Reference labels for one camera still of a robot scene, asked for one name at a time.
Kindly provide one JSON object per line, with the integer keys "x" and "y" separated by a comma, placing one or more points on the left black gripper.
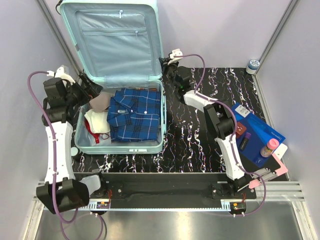
{"x": 92, "y": 90}

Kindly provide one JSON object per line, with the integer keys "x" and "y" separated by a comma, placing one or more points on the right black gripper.
{"x": 164, "y": 65}

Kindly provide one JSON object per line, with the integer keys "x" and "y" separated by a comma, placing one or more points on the grey beige garment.
{"x": 101, "y": 102}

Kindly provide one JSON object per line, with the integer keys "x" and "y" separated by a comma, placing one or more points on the red lace white bra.
{"x": 97, "y": 136}

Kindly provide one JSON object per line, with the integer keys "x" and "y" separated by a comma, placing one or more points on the blue plaid shirt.
{"x": 134, "y": 115}

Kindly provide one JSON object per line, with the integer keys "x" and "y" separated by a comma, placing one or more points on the mint green suitcase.
{"x": 118, "y": 42}

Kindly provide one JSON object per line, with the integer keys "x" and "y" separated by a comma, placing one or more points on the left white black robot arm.
{"x": 61, "y": 191}

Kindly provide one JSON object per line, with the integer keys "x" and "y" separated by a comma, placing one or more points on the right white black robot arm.
{"x": 220, "y": 122}

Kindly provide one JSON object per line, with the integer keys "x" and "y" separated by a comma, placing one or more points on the blue white jar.
{"x": 252, "y": 66}

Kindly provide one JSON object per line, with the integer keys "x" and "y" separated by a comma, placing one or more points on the red brown travel adapter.
{"x": 240, "y": 130}

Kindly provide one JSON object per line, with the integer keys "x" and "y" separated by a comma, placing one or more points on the black purple small device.
{"x": 245, "y": 141}

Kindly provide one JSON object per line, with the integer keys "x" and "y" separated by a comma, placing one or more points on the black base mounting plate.
{"x": 155, "y": 191}

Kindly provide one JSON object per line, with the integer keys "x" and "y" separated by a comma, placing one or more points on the pink cap small bottle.
{"x": 269, "y": 148}

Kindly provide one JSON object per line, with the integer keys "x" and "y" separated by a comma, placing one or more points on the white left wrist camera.
{"x": 61, "y": 72}

